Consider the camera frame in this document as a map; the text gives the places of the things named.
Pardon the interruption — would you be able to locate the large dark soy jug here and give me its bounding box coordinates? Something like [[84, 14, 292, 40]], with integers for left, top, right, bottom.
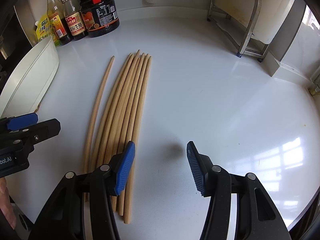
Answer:
[[79, 0, 120, 37]]

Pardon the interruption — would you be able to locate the wooden chopstick four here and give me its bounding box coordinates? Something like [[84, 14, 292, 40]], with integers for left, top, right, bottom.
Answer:
[[103, 55, 140, 164]]

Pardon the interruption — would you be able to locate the wooden chopstick six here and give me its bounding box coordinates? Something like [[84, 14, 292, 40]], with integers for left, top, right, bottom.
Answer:
[[117, 54, 150, 217]]

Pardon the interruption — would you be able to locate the wooden chopstick seven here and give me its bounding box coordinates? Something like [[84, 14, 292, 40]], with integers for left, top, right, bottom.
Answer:
[[123, 56, 152, 224]]

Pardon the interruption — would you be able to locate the metal rack frame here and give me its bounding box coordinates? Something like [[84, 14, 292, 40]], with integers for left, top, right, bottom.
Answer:
[[207, 0, 269, 63]]

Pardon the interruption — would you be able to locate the wooden chopstick two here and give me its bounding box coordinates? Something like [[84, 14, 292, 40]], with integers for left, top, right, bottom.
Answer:
[[89, 53, 132, 173]]

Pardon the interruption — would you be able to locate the white plastic basin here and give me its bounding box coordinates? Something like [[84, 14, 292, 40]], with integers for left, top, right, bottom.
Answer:
[[1, 36, 59, 118]]

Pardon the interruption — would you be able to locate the wooden chopstick three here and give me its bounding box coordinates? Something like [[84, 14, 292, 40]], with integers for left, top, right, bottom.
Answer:
[[96, 49, 141, 168]]

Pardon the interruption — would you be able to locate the person's left hand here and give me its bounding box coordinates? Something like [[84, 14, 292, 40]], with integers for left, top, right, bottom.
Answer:
[[0, 178, 16, 229]]

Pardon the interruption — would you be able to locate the wooden chopstick five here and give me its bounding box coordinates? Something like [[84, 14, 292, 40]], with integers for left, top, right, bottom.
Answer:
[[111, 52, 146, 212]]

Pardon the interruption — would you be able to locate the soy sauce glass bottle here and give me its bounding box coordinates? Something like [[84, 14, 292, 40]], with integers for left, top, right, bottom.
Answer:
[[60, 0, 88, 41]]

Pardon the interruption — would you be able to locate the yellow-cap vinegar bottle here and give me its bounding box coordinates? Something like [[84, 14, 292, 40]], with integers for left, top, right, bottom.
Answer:
[[47, 0, 72, 45]]

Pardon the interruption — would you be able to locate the yellow seasoning pouch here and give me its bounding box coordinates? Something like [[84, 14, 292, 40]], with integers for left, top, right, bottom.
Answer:
[[35, 14, 61, 47]]

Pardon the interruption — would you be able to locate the separate wooden chopstick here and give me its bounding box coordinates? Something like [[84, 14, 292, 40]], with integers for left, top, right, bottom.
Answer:
[[83, 56, 115, 174]]

